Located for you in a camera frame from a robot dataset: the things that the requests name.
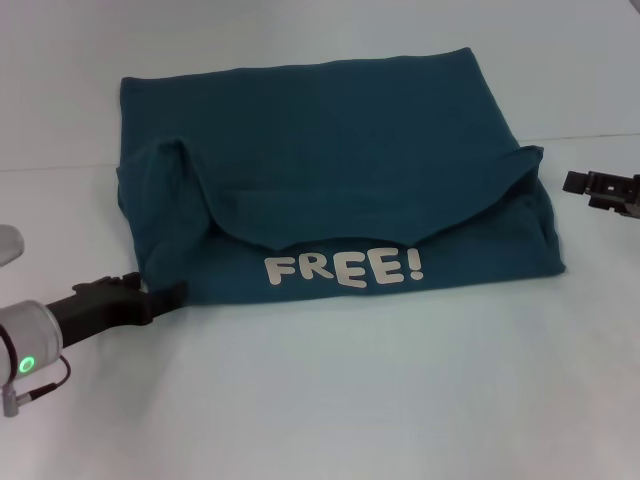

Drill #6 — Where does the teal blue shirt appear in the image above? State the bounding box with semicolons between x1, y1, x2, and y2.
114;46;568;307

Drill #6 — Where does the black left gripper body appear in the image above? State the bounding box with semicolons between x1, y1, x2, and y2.
46;275;154;352

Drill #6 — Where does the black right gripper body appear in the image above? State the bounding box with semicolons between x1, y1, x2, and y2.
587;170;640;219

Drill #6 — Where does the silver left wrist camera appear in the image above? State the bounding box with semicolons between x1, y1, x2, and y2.
0;224;26;267

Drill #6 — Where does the left arm cable with plug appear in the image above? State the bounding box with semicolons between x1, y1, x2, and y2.
0;352;74;419

